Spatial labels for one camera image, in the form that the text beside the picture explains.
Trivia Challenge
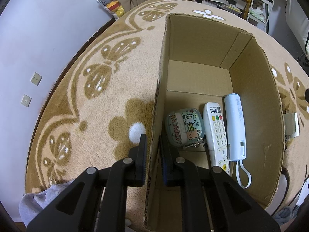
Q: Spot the white power adapter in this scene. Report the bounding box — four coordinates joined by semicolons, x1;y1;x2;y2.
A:
283;113;300;139

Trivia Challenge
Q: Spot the brown cardboard box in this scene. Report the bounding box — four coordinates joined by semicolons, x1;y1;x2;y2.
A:
144;9;284;231

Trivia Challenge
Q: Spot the white remote control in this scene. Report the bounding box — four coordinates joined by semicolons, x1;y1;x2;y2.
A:
203;102;230;174

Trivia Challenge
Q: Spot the light blue power bank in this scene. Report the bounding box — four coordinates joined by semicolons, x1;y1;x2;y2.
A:
224;93;252;189

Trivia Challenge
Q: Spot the blue grey cloth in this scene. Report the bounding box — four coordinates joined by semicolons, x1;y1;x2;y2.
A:
272;205;300;226

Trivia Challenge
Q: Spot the cartoon print round pouch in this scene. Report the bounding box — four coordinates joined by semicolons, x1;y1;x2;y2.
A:
165;108;205;149

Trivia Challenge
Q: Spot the beige butterfly pattern rug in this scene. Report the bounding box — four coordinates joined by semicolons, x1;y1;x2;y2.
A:
26;0;308;231

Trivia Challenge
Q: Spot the white utility cart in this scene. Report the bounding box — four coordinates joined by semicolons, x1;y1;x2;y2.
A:
247;0;274;32

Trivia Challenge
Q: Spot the lower wall outlet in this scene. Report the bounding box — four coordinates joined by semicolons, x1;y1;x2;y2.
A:
21;94;31;107

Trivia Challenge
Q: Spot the wall outlet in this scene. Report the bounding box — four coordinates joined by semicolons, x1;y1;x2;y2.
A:
21;94;31;107
30;72;42;86

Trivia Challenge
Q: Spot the upper wall outlet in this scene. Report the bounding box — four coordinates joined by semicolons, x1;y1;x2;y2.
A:
30;72;42;86

